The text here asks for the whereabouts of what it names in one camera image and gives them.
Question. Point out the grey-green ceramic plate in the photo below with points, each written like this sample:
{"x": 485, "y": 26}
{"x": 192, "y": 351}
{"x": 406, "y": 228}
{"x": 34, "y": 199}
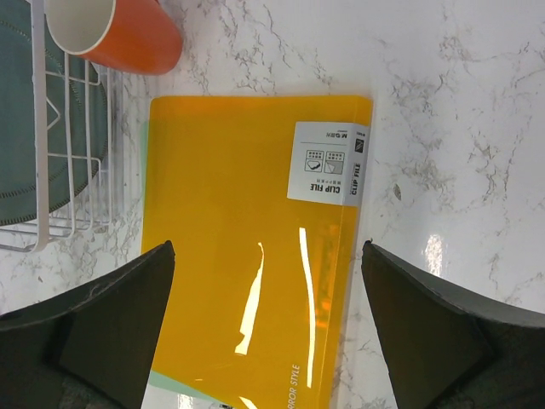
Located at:
{"x": 76, "y": 113}

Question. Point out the yellow clip file folder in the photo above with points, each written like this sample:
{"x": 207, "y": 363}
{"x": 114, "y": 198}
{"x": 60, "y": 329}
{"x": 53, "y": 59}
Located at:
{"x": 260, "y": 198}

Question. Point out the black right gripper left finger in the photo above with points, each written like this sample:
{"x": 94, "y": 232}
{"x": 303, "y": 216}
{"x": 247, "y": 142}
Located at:
{"x": 91, "y": 346}

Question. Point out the white wire dish rack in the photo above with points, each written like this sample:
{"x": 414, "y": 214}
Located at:
{"x": 96, "y": 205}

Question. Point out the orange mug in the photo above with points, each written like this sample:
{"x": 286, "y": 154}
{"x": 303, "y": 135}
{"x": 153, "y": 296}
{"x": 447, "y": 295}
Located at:
{"x": 125, "y": 35}

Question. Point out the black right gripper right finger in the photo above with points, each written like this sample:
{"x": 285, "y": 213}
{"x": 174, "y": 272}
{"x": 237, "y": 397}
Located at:
{"x": 448, "y": 347}

